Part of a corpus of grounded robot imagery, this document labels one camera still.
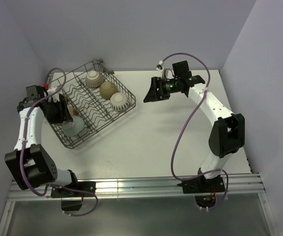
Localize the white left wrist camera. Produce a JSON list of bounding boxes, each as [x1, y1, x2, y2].
[[44, 86, 60, 103]]

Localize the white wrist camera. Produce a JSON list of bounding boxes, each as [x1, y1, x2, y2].
[[44, 86, 60, 103], [155, 60, 167, 79]]

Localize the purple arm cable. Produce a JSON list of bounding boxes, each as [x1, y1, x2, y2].
[[161, 52, 228, 210], [20, 68, 99, 217]]

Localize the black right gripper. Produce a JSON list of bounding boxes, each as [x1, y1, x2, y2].
[[143, 76, 180, 103]]

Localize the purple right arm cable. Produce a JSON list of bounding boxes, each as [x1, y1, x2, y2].
[[161, 52, 228, 210]]

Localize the grey wire dish rack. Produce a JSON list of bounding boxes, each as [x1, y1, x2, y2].
[[50, 59, 136, 149]]

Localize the red patterned white bowl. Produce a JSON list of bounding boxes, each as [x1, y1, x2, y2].
[[85, 70, 104, 89]]

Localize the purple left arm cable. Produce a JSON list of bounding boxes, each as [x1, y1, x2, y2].
[[20, 68, 99, 217]]

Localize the white bowl blue stripes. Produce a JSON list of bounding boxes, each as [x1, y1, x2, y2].
[[110, 92, 129, 112]]

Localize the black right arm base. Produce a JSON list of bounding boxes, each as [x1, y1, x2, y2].
[[177, 175, 226, 209]]

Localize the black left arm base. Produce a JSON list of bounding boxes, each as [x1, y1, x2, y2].
[[50, 181, 99, 216]]

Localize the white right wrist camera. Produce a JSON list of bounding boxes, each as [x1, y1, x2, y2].
[[155, 60, 167, 79]]

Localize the plain white bowl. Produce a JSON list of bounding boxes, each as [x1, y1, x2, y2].
[[67, 105, 79, 116]]

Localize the pale green bowl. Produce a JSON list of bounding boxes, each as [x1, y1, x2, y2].
[[62, 116, 85, 137]]

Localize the black bowl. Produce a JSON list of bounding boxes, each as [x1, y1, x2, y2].
[[99, 82, 118, 99]]

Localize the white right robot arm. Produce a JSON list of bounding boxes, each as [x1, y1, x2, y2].
[[143, 60, 245, 192]]

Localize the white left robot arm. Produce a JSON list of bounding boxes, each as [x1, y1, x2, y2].
[[4, 86, 84, 196]]

